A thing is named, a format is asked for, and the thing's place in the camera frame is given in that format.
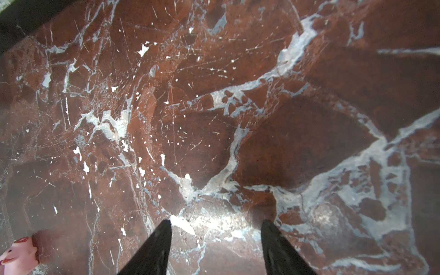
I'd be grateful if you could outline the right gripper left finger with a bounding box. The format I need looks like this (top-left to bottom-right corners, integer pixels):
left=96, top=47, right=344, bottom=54
left=118, top=220, right=172, bottom=275

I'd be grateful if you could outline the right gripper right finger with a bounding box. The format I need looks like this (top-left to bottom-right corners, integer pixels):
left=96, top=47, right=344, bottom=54
left=261, top=220, right=317, bottom=275

